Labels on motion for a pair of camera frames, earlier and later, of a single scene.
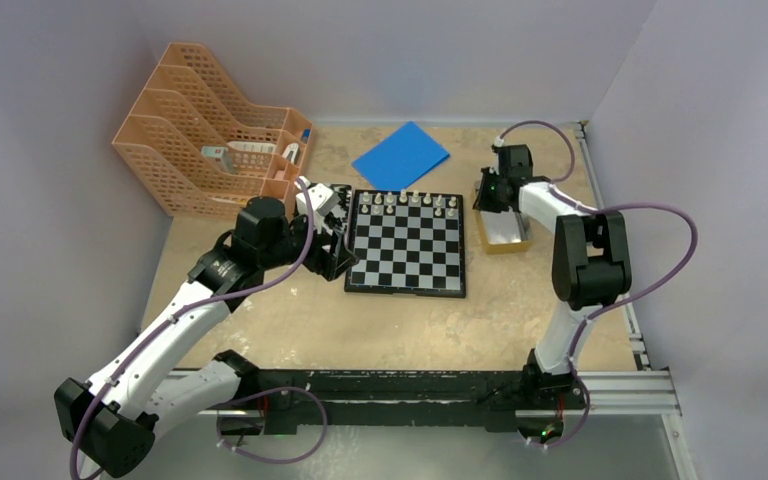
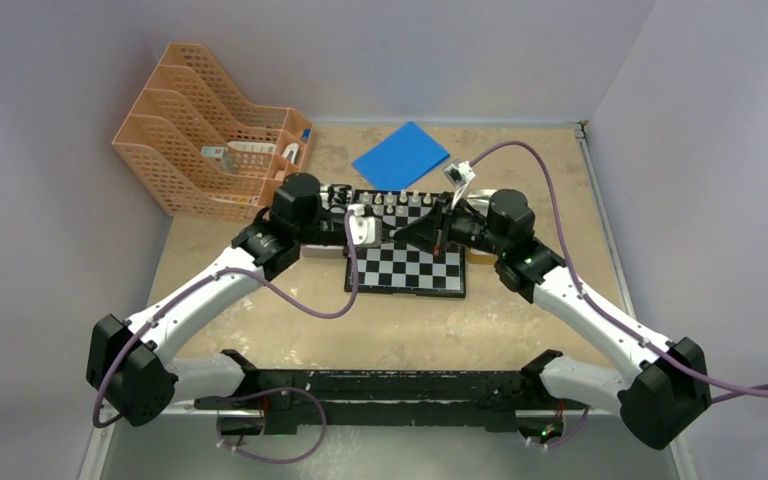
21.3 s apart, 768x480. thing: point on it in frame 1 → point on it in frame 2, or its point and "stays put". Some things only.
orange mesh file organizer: [200, 149] stays put
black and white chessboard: [408, 243] stays put
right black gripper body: [489, 196] → [465, 229]
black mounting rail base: [304, 402] stays put
